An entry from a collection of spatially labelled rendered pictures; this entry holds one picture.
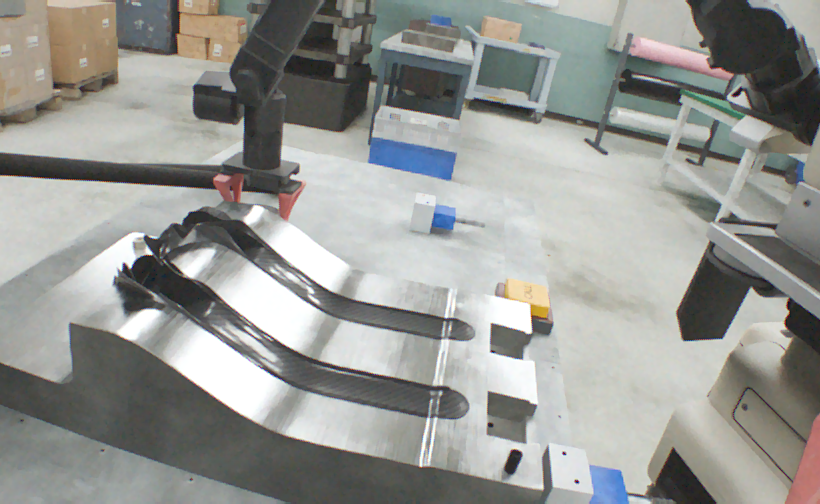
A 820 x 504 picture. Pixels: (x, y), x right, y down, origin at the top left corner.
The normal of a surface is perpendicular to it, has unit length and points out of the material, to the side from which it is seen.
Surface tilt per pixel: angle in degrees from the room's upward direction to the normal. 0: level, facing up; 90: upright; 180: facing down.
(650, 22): 90
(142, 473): 0
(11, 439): 0
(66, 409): 90
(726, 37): 115
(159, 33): 90
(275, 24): 105
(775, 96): 132
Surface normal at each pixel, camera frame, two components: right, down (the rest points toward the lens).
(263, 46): -0.21, 0.74
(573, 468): 0.18, -0.87
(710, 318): 0.24, 0.49
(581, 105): -0.09, 0.45
